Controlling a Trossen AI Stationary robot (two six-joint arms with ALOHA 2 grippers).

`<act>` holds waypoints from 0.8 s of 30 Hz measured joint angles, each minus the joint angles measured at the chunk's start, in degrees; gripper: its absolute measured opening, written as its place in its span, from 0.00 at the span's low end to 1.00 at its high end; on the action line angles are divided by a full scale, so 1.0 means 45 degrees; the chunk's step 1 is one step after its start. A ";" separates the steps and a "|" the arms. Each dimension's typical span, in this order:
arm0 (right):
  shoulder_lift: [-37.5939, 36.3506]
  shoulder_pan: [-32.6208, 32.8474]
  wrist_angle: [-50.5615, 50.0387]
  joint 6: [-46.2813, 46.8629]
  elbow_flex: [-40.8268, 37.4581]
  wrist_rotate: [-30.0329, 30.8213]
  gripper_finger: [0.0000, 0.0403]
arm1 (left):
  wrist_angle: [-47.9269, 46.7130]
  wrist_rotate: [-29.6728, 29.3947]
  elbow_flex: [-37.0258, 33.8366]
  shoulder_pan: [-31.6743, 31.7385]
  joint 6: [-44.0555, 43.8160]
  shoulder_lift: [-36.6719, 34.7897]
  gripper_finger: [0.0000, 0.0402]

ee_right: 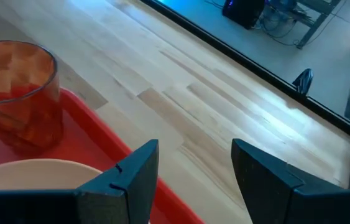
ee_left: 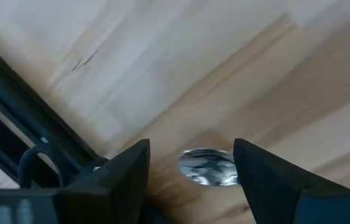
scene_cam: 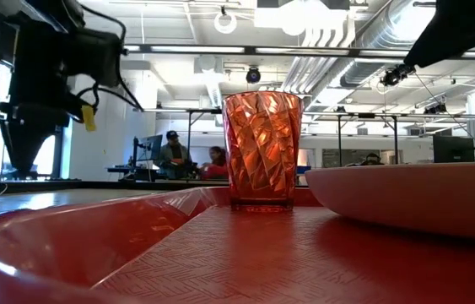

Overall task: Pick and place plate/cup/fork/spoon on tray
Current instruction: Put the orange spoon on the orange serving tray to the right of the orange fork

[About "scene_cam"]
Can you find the black ceiling camera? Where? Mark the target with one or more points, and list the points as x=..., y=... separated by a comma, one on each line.
x=397, y=75

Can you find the black background rig frame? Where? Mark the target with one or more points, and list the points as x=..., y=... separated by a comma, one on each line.
x=339, y=139
x=189, y=126

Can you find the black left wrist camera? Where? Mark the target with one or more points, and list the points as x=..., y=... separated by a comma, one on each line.
x=93, y=55

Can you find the black background desk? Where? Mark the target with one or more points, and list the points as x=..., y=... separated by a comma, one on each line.
x=136, y=173

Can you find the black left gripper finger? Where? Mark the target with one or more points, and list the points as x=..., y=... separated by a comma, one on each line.
x=28, y=143

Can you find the red plastic tray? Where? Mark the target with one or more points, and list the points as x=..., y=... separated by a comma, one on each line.
x=237, y=262

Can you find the black aluminium table frame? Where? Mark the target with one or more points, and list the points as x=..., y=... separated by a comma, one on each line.
x=93, y=185

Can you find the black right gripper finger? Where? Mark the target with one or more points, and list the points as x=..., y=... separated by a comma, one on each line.
x=460, y=29

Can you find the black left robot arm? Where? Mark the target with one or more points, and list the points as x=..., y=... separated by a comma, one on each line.
x=51, y=10

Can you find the glass window dark frame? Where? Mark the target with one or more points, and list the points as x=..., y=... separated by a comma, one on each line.
x=47, y=156

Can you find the salmon pink plate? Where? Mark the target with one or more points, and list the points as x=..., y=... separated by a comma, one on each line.
x=410, y=198

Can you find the person with cap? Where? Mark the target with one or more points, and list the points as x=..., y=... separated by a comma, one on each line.
x=173, y=156

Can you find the orange faceted plastic cup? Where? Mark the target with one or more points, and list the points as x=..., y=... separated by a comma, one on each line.
x=262, y=160

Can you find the black computer monitor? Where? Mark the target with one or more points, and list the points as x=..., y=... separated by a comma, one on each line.
x=452, y=148
x=151, y=145

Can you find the black overhead camera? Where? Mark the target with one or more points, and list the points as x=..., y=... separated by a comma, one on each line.
x=253, y=76

